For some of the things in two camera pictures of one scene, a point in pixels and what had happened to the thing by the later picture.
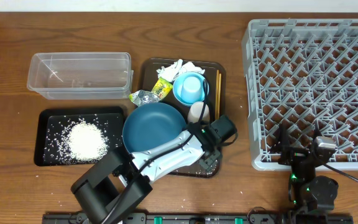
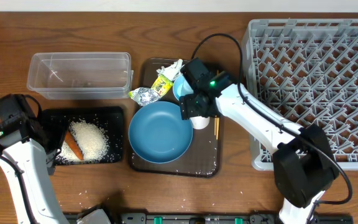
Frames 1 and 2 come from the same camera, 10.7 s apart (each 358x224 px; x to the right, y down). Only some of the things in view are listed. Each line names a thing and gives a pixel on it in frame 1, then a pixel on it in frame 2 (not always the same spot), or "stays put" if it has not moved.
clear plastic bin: [81, 75] stays put
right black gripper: [294, 154] -> [188, 110]
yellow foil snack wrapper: [161, 88] stays put
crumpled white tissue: [171, 71] stays put
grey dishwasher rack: [319, 77] stays put
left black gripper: [212, 165] -> [58, 127]
